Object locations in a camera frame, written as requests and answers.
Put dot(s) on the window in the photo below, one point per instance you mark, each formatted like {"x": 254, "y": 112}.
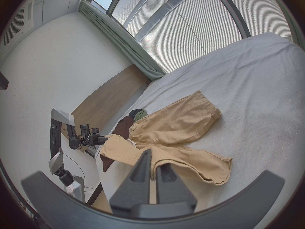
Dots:
{"x": 190, "y": 20}

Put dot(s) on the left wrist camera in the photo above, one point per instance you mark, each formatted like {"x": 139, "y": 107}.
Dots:
{"x": 84, "y": 128}

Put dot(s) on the ceiling air conditioner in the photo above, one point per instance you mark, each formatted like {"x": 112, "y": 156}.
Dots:
{"x": 15, "y": 27}

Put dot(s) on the blue-green curtain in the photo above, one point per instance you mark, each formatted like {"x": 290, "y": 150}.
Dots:
{"x": 124, "y": 44}

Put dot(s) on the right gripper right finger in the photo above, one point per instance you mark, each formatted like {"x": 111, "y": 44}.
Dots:
{"x": 176, "y": 192}

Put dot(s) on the green garment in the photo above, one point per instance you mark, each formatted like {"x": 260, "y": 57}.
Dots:
{"x": 141, "y": 115}

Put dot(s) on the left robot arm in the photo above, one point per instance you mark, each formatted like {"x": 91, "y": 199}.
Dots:
{"x": 55, "y": 137}

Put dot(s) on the dark grey garment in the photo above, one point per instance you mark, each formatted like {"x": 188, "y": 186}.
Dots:
{"x": 133, "y": 113}

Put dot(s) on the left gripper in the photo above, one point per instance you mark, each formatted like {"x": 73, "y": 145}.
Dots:
{"x": 99, "y": 140}

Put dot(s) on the brown garment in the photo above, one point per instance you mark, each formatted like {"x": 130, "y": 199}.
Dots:
{"x": 122, "y": 127}

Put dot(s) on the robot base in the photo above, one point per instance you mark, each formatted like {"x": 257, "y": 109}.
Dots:
{"x": 75, "y": 187}

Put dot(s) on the bed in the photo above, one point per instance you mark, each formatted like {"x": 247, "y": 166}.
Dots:
{"x": 250, "y": 92}

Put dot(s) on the tan shorts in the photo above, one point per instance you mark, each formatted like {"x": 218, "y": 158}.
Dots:
{"x": 174, "y": 125}

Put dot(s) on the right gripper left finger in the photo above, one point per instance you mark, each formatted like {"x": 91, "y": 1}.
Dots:
{"x": 137, "y": 187}

